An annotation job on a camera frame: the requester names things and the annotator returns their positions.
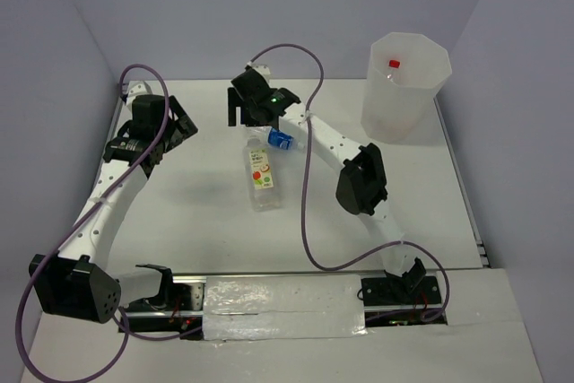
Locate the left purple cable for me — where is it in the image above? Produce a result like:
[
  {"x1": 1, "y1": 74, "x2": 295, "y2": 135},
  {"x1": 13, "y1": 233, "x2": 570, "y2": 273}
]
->
[{"x1": 15, "y1": 64, "x2": 171, "y2": 380}]

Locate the white plastic bin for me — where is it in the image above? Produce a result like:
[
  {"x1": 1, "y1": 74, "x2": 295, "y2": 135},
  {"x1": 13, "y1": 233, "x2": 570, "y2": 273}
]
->
[{"x1": 361, "y1": 32, "x2": 452, "y2": 144}]

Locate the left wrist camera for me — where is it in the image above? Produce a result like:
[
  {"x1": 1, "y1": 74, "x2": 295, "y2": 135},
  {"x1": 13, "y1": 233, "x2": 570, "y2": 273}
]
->
[{"x1": 125, "y1": 81, "x2": 152, "y2": 100}]

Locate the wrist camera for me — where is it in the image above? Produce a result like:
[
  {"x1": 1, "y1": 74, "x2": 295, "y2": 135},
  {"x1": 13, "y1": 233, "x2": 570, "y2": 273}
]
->
[
  {"x1": 246, "y1": 61, "x2": 272, "y2": 80},
  {"x1": 125, "y1": 81, "x2": 152, "y2": 100}
]

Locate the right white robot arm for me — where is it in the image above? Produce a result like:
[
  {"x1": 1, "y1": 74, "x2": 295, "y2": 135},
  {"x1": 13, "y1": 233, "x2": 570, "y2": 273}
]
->
[{"x1": 228, "y1": 65, "x2": 426, "y2": 303}]

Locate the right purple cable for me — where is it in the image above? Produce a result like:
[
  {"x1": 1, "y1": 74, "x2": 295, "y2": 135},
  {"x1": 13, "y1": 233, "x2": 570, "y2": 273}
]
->
[{"x1": 247, "y1": 44, "x2": 451, "y2": 324}]

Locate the red cap water bottle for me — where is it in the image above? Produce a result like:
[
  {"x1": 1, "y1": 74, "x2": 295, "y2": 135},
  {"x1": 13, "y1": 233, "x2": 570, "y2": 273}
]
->
[{"x1": 386, "y1": 59, "x2": 401, "y2": 84}]

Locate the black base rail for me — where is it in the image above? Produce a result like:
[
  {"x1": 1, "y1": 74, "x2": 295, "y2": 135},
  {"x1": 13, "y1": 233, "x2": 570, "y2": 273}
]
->
[{"x1": 126, "y1": 273, "x2": 449, "y2": 341}]

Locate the apple juice clear bottle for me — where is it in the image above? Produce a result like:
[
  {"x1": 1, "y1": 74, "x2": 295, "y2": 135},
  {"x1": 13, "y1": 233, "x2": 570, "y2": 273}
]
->
[{"x1": 243, "y1": 136, "x2": 281, "y2": 211}]

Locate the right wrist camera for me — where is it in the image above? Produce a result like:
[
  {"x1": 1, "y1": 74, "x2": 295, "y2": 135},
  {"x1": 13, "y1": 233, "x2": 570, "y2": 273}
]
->
[{"x1": 246, "y1": 61, "x2": 272, "y2": 80}]

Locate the silver tape sheet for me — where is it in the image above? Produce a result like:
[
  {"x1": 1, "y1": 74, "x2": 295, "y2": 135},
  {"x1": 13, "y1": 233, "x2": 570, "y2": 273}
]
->
[{"x1": 202, "y1": 274, "x2": 367, "y2": 341}]

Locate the purple cable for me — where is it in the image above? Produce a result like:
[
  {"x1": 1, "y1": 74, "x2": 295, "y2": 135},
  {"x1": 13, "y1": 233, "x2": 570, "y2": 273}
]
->
[
  {"x1": 247, "y1": 44, "x2": 451, "y2": 324},
  {"x1": 15, "y1": 64, "x2": 171, "y2": 380}
]

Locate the blue label clear bottle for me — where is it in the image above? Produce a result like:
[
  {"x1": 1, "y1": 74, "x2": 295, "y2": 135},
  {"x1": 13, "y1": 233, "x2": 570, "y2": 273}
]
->
[{"x1": 254, "y1": 126, "x2": 306, "y2": 151}]

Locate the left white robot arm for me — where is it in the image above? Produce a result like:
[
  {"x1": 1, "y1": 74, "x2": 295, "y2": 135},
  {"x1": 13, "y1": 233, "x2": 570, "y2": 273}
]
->
[{"x1": 29, "y1": 94, "x2": 197, "y2": 323}]

